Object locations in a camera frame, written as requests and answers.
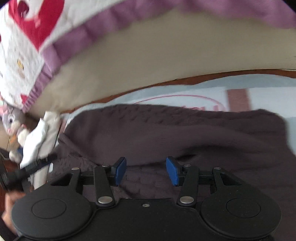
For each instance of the dark brown knit sweater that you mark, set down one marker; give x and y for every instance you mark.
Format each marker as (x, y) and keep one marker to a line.
(252, 145)

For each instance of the white folded garment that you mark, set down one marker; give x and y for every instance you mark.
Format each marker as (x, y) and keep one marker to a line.
(41, 140)

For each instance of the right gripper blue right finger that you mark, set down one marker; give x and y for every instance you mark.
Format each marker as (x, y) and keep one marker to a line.
(184, 176)

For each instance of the person left hand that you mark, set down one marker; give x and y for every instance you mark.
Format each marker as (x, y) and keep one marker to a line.
(10, 199)

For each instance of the grey bunny plush toy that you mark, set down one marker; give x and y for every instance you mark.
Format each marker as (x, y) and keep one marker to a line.
(14, 122)

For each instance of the checkered cartoon play mat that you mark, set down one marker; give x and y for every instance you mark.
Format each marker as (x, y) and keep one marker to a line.
(234, 93)

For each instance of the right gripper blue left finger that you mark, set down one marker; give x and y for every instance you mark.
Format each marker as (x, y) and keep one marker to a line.
(106, 177)

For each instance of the red bear quilted bedspread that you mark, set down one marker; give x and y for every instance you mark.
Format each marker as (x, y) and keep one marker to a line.
(38, 37)

